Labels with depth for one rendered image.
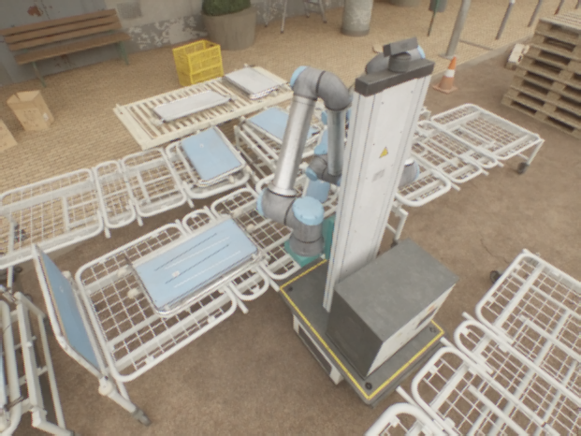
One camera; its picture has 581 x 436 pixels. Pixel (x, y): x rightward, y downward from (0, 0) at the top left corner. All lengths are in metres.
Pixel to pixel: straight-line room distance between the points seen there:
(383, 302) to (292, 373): 0.94
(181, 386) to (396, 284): 1.49
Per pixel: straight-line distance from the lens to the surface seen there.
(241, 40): 7.16
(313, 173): 1.86
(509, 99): 5.93
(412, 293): 1.69
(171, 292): 2.05
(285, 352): 2.37
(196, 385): 2.37
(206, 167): 2.85
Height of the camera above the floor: 2.20
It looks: 46 degrees down
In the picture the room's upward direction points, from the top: straight up
